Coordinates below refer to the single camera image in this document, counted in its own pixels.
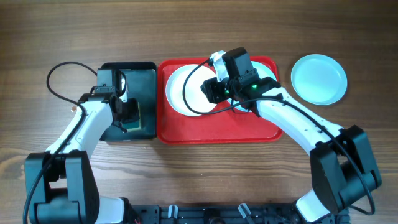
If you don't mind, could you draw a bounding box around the green yellow sponge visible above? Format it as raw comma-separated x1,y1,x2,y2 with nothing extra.
124,103,142,132

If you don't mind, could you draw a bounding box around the white plate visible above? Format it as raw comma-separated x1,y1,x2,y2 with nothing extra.
165,64,216,116

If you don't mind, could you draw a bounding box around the light blue plate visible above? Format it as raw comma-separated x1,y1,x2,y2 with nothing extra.
290,54,348,106

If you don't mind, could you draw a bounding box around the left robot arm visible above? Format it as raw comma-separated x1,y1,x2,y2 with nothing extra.
22,70,140,223

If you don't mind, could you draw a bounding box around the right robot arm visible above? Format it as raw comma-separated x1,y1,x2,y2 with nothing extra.
201,47,382,223

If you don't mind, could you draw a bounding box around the red plastic tray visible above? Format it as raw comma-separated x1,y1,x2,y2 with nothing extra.
156,58,283,145

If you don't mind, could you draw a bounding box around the black plastic tray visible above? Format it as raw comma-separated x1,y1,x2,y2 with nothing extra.
92,62,157,141

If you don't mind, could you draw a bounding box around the pale green plate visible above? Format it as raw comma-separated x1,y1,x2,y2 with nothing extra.
232,61,277,114

